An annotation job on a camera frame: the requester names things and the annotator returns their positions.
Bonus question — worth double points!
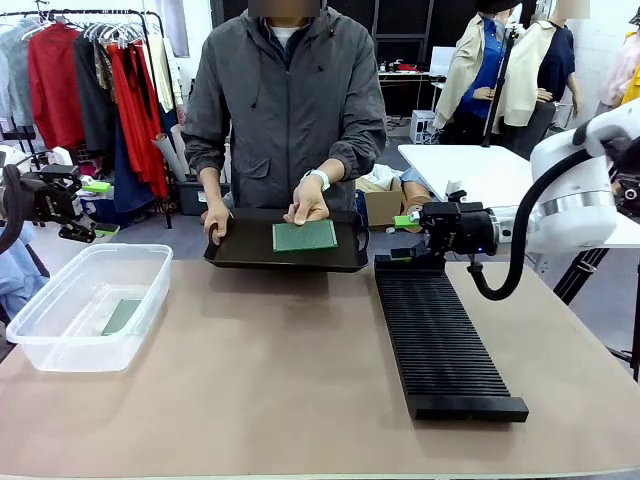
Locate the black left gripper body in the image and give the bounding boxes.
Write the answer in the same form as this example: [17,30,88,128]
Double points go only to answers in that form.
[18,164,85,227]

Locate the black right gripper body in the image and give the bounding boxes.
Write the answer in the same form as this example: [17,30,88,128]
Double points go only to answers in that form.
[419,201,497,259]

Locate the green PCB board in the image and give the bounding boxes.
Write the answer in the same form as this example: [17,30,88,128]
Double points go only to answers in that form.
[101,298,144,336]
[272,218,339,253]

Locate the black plastic serving tray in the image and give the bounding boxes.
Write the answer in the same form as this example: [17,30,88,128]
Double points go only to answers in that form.
[203,208,370,274]

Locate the person's right forearm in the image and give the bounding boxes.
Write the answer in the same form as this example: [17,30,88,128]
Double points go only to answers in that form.
[183,142,227,209]

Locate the person's left forearm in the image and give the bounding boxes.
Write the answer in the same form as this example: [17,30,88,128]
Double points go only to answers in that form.
[319,139,387,189]

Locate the person's left hand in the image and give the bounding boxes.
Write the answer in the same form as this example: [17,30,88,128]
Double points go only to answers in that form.
[282,175,331,226]

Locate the person's right hand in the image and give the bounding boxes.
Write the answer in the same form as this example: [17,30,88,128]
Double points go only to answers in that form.
[202,199,232,246]

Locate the navy hanging garment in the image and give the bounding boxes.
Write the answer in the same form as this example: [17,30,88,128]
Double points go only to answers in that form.
[113,119,156,216]

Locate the open cardboard box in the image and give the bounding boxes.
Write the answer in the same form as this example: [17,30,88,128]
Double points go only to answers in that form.
[355,177,404,229]

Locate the white table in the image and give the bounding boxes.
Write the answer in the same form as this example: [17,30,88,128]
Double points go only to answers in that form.
[397,143,640,249]

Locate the dark grey hanging garment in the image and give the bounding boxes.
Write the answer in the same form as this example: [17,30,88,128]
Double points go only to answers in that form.
[73,32,119,156]

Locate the grey paper roll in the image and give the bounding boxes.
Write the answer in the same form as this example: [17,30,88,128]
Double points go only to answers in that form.
[152,132,190,184]

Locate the light blue cloth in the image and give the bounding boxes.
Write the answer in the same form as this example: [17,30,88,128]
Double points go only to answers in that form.
[0,222,51,321]

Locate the long red hanging dress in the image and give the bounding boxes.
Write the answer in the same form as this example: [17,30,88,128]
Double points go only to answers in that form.
[107,42,169,199]

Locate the grey storage bin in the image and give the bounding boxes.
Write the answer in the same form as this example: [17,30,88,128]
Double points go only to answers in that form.
[177,179,211,216]

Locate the white computer case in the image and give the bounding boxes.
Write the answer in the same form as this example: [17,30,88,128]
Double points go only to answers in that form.
[409,109,439,145]

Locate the white wristwatch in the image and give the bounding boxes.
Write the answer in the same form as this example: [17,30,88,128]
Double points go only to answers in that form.
[302,168,332,192]

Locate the black slotted PCB rack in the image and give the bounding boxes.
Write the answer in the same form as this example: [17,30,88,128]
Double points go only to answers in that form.
[373,253,530,422]

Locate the red shirt on hanger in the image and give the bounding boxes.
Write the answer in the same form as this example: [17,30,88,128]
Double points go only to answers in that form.
[27,22,86,154]

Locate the clear plastic storage box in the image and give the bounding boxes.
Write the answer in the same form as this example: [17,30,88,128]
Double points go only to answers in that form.
[5,243,174,374]

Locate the black tripod legs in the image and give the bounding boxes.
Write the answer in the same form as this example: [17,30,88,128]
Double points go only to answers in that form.
[552,247,610,306]

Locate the light grey shirt on hanger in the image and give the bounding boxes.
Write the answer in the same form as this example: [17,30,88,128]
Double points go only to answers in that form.
[0,19,37,129]

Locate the cream hanging garment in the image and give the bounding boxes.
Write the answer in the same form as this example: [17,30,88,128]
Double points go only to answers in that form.
[147,34,177,114]

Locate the black tripod pole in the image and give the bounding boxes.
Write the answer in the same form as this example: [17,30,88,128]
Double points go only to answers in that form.
[482,22,519,149]

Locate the mannequin beige coat blue shirt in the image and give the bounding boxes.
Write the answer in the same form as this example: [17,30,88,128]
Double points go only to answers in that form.
[433,12,516,131]

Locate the black clothes rack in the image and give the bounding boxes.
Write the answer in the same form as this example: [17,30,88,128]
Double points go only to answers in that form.
[0,8,176,229]

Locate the person in grey jacket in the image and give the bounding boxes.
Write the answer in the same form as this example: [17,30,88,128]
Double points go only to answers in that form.
[180,0,389,212]

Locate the mannequin cream jacket navy top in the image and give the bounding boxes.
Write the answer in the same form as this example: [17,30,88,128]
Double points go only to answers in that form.
[499,19,581,129]

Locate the black stand legs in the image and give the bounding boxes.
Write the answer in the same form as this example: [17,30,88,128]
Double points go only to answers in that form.
[604,344,640,382]

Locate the yellow garment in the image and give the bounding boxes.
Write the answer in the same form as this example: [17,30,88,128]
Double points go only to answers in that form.
[619,67,640,106]

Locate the mannequin in pink top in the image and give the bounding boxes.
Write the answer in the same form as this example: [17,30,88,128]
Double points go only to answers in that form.
[599,30,640,107]

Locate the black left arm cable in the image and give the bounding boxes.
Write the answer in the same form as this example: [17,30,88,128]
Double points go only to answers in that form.
[0,162,26,256]

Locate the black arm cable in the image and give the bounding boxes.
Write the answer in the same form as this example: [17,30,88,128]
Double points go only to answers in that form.
[467,134,606,302]
[0,162,26,256]

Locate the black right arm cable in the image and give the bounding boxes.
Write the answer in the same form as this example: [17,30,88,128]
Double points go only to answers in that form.
[467,134,606,302]

